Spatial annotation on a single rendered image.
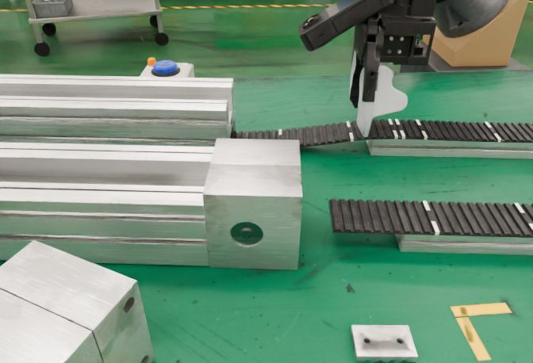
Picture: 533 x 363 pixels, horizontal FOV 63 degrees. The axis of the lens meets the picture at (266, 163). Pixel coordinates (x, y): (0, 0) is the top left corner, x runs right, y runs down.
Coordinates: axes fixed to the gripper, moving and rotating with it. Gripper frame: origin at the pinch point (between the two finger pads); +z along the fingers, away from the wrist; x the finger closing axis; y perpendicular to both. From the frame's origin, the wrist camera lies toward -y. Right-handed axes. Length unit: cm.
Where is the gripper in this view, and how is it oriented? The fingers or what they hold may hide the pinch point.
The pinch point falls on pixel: (355, 114)
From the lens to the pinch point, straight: 62.5
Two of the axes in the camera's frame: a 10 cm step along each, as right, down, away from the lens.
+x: 0.3, -5.5, 8.3
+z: -0.1, 8.3, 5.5
